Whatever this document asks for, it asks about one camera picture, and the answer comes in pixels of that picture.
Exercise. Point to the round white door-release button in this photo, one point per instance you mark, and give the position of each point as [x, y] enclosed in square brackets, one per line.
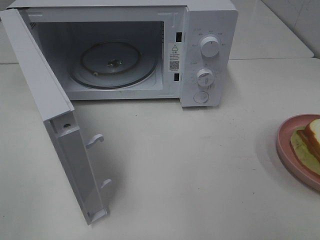
[201, 97]

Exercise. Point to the white timer knob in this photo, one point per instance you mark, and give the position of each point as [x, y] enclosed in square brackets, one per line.
[205, 77]

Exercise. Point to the white microwave door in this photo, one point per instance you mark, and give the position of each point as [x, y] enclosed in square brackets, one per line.
[57, 113]

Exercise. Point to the pink round plate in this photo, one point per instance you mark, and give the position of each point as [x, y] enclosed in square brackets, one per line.
[287, 154]

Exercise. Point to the white bread sandwich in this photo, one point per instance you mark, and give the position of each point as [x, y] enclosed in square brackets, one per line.
[305, 142]

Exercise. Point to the white warning label sticker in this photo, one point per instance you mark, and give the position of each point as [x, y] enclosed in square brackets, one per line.
[174, 56]

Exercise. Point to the white microwave oven body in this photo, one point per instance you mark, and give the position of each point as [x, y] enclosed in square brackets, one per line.
[63, 29]

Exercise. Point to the glass microwave turntable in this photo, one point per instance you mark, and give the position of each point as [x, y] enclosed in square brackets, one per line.
[113, 65]

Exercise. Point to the upper white power knob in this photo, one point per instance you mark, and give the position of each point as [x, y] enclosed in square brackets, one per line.
[210, 46]

